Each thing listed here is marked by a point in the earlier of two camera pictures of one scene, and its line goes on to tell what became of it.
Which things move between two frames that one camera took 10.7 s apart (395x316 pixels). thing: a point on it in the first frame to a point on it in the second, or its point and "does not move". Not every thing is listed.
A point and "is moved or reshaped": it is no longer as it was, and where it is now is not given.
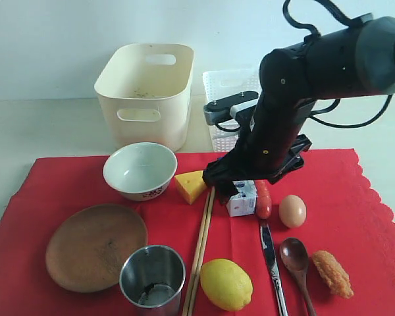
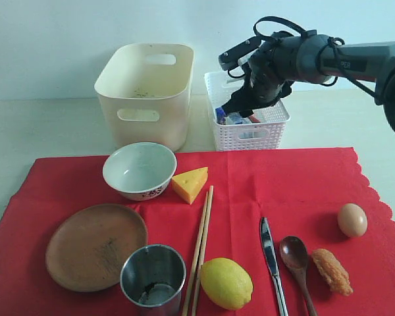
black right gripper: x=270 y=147 to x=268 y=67
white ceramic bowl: x=141 y=171 does not move
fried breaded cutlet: x=334 y=272 does not move
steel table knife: x=268 y=246 does not move
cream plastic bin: x=145 y=93 does not move
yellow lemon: x=226 y=284 does not move
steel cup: x=152 y=278 does not move
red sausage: x=263 y=199 is moved or reshaped
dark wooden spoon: x=295 y=255 does not move
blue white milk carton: x=243 y=203 to x=233 y=118
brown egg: x=292 y=211 to x=352 y=220
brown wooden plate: x=89 y=245 does not move
